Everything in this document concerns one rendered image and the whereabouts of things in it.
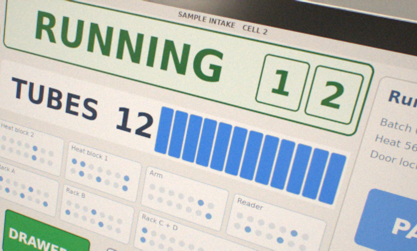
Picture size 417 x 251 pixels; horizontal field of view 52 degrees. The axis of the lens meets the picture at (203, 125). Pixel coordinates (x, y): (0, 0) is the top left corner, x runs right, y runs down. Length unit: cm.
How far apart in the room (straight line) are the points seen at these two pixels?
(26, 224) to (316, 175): 27
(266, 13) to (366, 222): 16
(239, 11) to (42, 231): 27
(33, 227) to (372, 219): 30
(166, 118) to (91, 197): 10
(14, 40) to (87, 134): 10
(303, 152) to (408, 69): 9
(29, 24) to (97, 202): 16
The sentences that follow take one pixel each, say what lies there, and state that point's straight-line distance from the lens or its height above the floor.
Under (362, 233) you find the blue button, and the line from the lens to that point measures 33.
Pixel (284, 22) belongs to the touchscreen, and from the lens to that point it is 31.
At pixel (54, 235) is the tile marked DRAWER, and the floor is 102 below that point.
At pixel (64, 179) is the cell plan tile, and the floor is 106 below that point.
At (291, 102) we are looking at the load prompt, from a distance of 31.
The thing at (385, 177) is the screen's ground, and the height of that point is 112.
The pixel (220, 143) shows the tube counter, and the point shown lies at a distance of 32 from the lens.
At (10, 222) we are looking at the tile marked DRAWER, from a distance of 45.
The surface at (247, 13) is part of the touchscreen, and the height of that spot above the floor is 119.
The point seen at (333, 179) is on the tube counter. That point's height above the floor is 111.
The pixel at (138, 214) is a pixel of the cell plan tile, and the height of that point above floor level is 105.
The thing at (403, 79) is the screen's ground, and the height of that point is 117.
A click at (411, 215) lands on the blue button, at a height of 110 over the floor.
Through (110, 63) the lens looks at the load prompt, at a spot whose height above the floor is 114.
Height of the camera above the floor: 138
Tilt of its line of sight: 52 degrees down
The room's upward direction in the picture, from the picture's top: 5 degrees counter-clockwise
